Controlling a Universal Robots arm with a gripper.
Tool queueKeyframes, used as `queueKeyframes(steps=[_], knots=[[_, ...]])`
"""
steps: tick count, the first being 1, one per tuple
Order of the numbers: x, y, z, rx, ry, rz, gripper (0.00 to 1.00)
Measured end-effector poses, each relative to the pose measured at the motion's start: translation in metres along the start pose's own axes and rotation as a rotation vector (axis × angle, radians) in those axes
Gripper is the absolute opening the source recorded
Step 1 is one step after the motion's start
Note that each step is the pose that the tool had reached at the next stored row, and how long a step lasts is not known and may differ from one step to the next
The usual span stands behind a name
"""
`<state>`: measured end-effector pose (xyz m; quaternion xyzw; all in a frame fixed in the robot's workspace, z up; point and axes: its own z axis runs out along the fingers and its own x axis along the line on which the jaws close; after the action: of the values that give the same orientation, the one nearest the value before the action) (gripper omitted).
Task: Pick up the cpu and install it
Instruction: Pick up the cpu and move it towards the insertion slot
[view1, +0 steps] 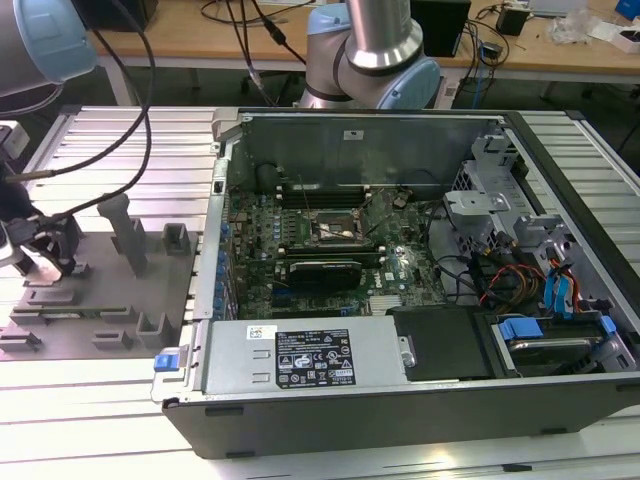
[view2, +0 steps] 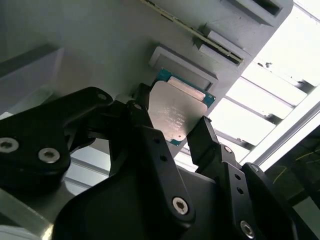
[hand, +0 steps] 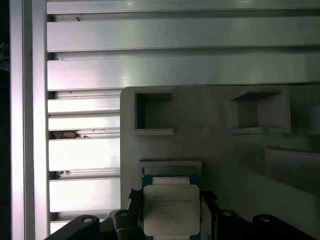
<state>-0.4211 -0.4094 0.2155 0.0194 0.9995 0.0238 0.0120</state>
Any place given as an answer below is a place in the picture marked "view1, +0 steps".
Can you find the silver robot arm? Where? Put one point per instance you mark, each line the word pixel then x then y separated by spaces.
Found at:
pixel 380 45

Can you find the CPU socket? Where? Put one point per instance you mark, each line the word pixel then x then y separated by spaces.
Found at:
pixel 332 222

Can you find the grey parts rack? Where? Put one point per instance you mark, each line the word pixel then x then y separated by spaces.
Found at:
pixel 100 300

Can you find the green RAM stick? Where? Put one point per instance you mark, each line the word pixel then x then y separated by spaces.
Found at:
pixel 89 313

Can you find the blue case latch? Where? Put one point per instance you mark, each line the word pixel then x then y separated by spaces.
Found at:
pixel 167 361

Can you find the black monitor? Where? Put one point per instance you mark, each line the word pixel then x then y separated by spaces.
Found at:
pixel 145 7

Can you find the wooden desk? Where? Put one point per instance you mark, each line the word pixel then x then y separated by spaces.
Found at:
pixel 200 47

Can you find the black rounded component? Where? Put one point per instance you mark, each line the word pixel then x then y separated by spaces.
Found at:
pixel 267 179

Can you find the grey power supply unit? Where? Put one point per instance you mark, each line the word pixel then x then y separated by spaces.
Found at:
pixel 240 360

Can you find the black graphics card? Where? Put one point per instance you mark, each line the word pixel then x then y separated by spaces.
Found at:
pixel 325 274

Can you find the silver chipset heatsink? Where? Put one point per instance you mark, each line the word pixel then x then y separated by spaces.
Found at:
pixel 384 305

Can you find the round coin cell battery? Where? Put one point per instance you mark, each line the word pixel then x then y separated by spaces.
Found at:
pixel 401 200

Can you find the green motherboard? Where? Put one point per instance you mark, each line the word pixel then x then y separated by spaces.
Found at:
pixel 415 250

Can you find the black PC case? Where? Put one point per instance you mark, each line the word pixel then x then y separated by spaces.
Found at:
pixel 350 425

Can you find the black plastic shroud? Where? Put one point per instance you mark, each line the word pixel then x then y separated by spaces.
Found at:
pixel 440 345

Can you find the silver metal disk bay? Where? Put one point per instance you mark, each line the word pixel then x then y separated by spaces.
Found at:
pixel 472 200

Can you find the black tower box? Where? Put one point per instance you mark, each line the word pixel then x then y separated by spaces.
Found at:
pixel 445 25

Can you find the small transformer device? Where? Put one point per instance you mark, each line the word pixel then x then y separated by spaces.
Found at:
pixel 491 50

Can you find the black power adapter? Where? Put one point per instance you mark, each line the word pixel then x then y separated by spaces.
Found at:
pixel 512 21

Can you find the hard disk with blue carrier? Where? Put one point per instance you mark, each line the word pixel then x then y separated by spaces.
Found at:
pixel 550 355

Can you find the white flat device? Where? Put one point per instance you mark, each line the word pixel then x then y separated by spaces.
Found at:
pixel 555 5

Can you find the clear plastic bag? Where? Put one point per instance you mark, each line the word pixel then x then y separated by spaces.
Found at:
pixel 570 25

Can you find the white cardboard box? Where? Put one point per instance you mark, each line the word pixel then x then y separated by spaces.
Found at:
pixel 602 31

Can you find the blue box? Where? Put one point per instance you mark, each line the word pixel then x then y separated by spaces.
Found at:
pixel 629 7

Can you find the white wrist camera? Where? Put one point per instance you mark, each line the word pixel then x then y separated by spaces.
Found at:
pixel 17 140
pixel 7 250

